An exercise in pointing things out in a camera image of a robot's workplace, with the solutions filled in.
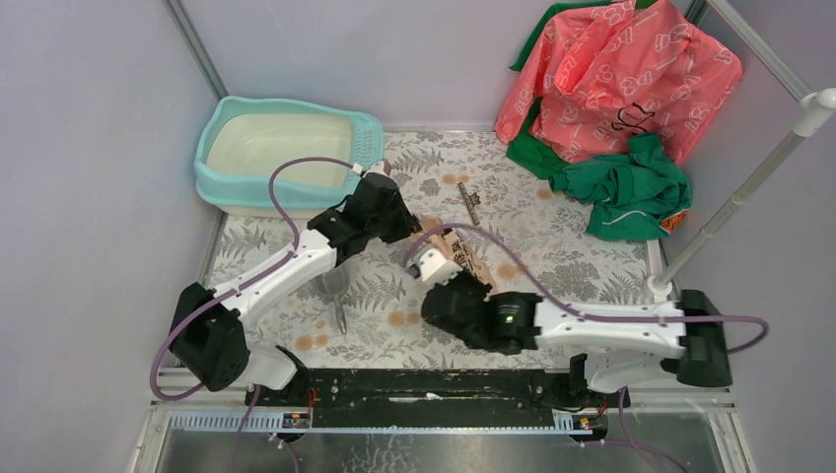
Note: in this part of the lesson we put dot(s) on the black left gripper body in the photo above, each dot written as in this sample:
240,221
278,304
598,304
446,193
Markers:
392,225

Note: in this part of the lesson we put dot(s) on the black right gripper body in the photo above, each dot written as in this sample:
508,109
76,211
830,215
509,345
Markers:
468,284

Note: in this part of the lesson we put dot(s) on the pink cat litter bag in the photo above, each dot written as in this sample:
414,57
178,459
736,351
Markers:
452,244

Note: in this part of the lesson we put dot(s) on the silver metal scoop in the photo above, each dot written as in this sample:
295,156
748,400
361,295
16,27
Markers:
334,285

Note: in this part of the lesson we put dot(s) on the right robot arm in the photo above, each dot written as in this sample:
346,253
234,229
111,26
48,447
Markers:
620,345

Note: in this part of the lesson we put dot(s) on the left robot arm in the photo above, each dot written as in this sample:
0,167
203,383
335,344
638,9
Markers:
213,329

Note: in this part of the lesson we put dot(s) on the teal litter box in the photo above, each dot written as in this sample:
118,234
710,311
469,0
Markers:
307,149

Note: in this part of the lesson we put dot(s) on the floral patterned table mat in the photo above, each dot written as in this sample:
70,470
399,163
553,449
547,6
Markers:
541,240

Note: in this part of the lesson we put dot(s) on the green cloth garment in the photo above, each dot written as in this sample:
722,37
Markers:
639,194

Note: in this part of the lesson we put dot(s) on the pink printed garment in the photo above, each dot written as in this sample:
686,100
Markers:
597,76

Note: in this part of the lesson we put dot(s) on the white pipe rack stand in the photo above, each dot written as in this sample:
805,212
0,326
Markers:
817,108

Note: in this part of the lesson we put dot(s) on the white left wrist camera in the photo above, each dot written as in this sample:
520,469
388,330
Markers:
382,167

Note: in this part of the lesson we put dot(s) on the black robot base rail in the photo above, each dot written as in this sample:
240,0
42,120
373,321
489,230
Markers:
492,399

